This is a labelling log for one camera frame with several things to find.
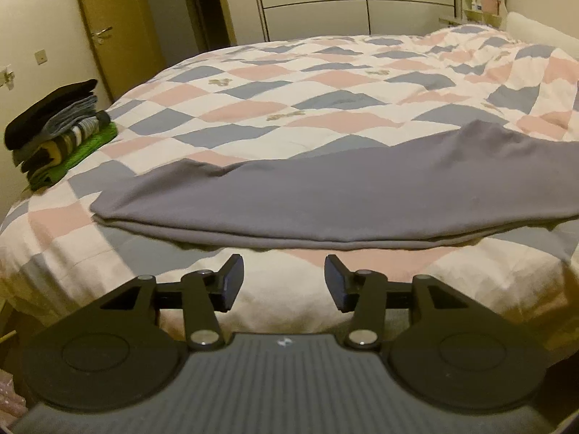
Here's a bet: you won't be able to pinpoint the grey purple pants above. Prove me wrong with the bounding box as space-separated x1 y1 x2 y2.
90 120 578 250

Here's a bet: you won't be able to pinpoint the pink patterned fabric pile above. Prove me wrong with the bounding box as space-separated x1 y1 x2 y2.
0 370 28 424

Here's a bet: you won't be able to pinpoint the green folded towel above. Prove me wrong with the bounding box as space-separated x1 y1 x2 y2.
29 123 118 191

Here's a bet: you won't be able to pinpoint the striped folded garment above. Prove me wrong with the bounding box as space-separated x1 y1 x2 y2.
13 111 111 177

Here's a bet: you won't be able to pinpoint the black folded garment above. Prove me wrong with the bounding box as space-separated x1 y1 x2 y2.
4 78 98 151

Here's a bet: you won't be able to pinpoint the blue grey folded garment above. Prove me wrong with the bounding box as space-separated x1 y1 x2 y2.
32 94 98 142

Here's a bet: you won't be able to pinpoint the checkered pink blue quilt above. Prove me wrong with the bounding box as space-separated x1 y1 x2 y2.
1 25 578 362

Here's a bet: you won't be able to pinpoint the wooden door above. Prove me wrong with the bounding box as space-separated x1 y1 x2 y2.
79 0 165 101

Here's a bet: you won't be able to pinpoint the wall socket with plug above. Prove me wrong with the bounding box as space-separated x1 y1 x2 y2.
0 66 15 90

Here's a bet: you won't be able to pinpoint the wall light switch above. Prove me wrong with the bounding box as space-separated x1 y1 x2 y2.
34 49 47 65

